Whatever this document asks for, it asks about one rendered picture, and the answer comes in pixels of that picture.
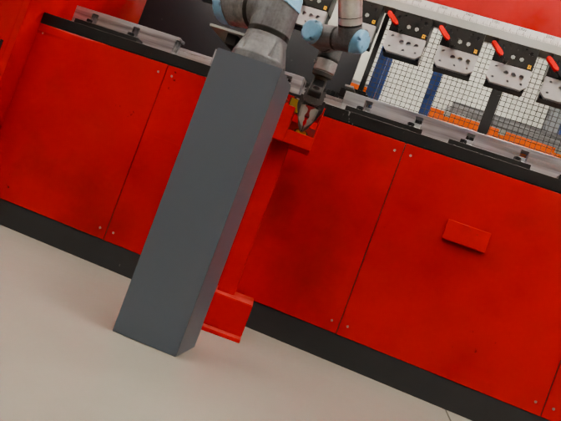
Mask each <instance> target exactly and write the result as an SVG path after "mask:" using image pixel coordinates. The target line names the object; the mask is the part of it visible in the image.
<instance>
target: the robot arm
mask: <svg viewBox="0 0 561 421"><path fill-rule="evenodd" d="M212 3H213V4H212V8H213V11H214V14H215V16H216V18H217V19H218V21H219V22H221V23H223V24H225V25H229V26H230V27H238V28H247V30H246V33H245V35H244V36H243V37H242V38H241V40H240V41H239V42H238V43H237V44H236V45H235V47H234V48H233V50H232V52H233V53H237V54H240V55H243V56H246V57H248V58H253V59H255V60H258V61H261V62H263V63H268V64H270V65H273V66H276V67H278V68H282V69H283V71H284V72H285V70H286V48H287V45H288V43H289V41H290V38H291V35H292V32H293V29H294V27H295V25H296V20H297V18H298V16H299V14H300V13H301V6H302V3H303V0H212ZM301 36H302V38H303V39H304V40H305V41H306V42H307V43H308V44H310V45H312V46H313V47H315V48H317V49H318V50H319V53H318V55H317V58H316V59H314V62H315V64H314V67H313V68H314V69H313V70H312V74H314V75H315V77H314V78H313V80H312V82H311V85H310V87H309V86H308V87H306V89H305V93H304V94H301V97H300V98H299V100H298V103H297V116H298V127H299V130H300V132H303V131H305V130H307V129H308V128H309V127H310V126H311V125H312V124H313V123H314V122H315V121H316V119H317V118H318V117H319V116H320V115H321V114H322V112H323V109H324V106H325V104H326V103H325V102H324V98H325V97H326V93H325V92H323V90H324V88H325V86H326V82H327V80H331V79H332V76H333V75H334V74H335V72H336V67H337V65H338V62H339V60H340V57H341V54H342V52H348V53H365V52H366V50H367V49H368V47H369V44H370V36H369V32H367V31H366V30H364V29H362V0H338V26H333V25H327V24H323V23H321V22H320V21H317V20H315V19H310V20H308V21H307V22H305V23H304V25H303V27H302V29H301ZM306 105H309V106H311V107H314V108H315V109H311V111H310V113H309V115H310V116H309V118H308V120H307V121H306V124H305V125H304V126H303V121H304V120H305V114H306V113H307V111H308V108H307V107H306ZM302 127H303V128H302Z"/></svg>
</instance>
